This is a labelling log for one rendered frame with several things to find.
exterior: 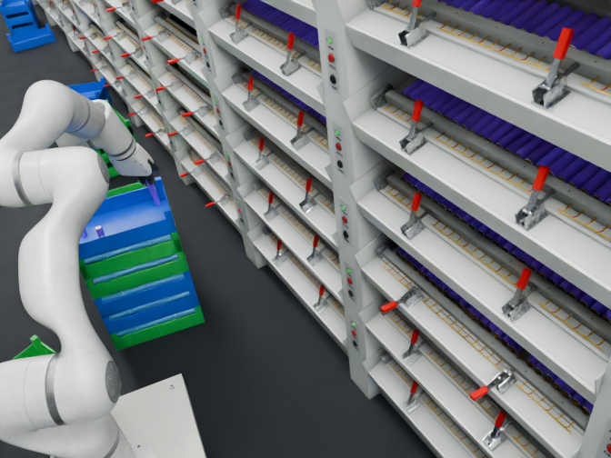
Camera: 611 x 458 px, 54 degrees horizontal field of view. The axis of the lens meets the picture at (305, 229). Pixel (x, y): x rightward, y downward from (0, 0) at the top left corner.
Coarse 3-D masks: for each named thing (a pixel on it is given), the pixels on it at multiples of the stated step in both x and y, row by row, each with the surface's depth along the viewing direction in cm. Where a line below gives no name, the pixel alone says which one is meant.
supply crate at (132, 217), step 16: (160, 176) 189; (128, 192) 189; (144, 192) 190; (160, 192) 191; (112, 208) 190; (128, 208) 191; (144, 208) 190; (160, 208) 189; (96, 224) 186; (112, 224) 185; (128, 224) 184; (144, 224) 174; (160, 224) 176; (80, 240) 180; (96, 240) 172; (112, 240) 174; (128, 240) 176; (144, 240) 177; (80, 256) 173
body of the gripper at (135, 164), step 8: (136, 144) 163; (136, 152) 162; (144, 152) 165; (112, 160) 164; (120, 160) 161; (128, 160) 163; (136, 160) 163; (144, 160) 164; (152, 160) 169; (120, 168) 167; (128, 168) 167; (136, 168) 166; (144, 168) 166
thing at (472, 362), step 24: (384, 240) 140; (360, 264) 140; (384, 264) 139; (384, 288) 135; (408, 312) 129; (432, 312) 127; (432, 336) 124; (456, 336) 121; (456, 360) 120; (480, 360) 116; (480, 384) 116; (552, 384) 108; (504, 408) 113; (528, 408) 107; (528, 432) 109; (552, 432) 103; (576, 432) 102; (576, 456) 97
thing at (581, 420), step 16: (384, 256) 139; (432, 288) 128; (448, 304) 124; (464, 320) 120; (464, 336) 120; (480, 336) 117; (480, 352) 116; (496, 352) 114; (528, 368) 109; (544, 384) 107; (560, 400) 104; (560, 416) 103; (576, 416) 101
